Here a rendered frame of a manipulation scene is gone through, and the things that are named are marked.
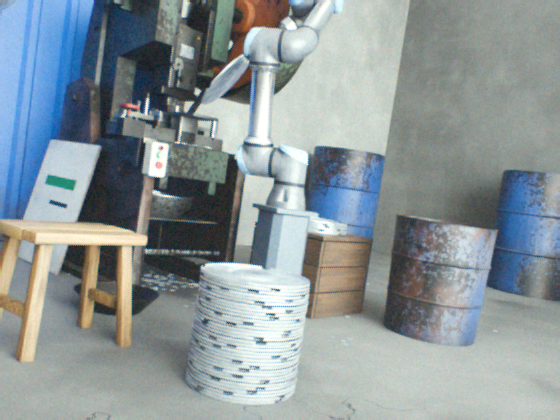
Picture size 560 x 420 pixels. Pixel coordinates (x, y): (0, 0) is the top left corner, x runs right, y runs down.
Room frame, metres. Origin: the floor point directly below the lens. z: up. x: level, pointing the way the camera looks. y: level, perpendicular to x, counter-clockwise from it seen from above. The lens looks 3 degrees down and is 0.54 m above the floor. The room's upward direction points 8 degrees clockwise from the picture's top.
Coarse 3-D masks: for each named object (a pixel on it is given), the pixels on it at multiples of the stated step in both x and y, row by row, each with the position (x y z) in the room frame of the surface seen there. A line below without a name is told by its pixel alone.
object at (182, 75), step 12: (180, 24) 2.70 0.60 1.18; (180, 36) 2.65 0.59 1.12; (192, 36) 2.70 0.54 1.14; (180, 48) 2.66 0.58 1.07; (192, 48) 2.70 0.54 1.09; (180, 60) 2.65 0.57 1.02; (192, 60) 2.71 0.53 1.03; (156, 72) 2.71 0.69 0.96; (168, 72) 2.64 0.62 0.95; (180, 72) 2.63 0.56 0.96; (192, 72) 2.70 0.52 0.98; (156, 84) 2.70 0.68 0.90; (168, 84) 2.63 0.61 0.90; (180, 84) 2.64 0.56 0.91; (192, 84) 2.68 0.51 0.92
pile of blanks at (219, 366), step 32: (224, 288) 1.43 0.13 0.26; (256, 288) 1.38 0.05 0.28; (224, 320) 1.39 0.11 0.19; (256, 320) 1.38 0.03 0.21; (288, 320) 1.44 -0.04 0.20; (192, 352) 1.46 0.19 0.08; (224, 352) 1.39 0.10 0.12; (256, 352) 1.39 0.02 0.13; (288, 352) 1.43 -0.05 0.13; (192, 384) 1.44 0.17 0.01; (224, 384) 1.38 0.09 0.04; (256, 384) 1.39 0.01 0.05; (288, 384) 1.45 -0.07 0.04
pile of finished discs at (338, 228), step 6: (312, 222) 2.52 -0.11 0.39; (318, 222) 2.51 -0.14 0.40; (324, 222) 2.61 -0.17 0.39; (330, 222) 2.70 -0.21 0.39; (336, 222) 2.75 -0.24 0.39; (312, 228) 2.52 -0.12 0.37; (318, 228) 2.51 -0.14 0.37; (324, 228) 2.61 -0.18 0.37; (330, 228) 2.53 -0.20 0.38; (336, 228) 2.54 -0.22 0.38; (342, 228) 2.57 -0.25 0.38; (330, 234) 2.53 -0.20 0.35; (336, 234) 2.55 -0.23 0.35; (342, 234) 2.58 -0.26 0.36
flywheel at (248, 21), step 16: (240, 0) 3.04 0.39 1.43; (256, 0) 2.95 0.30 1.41; (272, 0) 2.86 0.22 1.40; (288, 0) 2.74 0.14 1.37; (256, 16) 2.94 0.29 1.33; (272, 16) 2.85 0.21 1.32; (240, 32) 2.97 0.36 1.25; (240, 48) 3.00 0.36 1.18; (224, 64) 3.08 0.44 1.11; (240, 80) 2.92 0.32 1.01
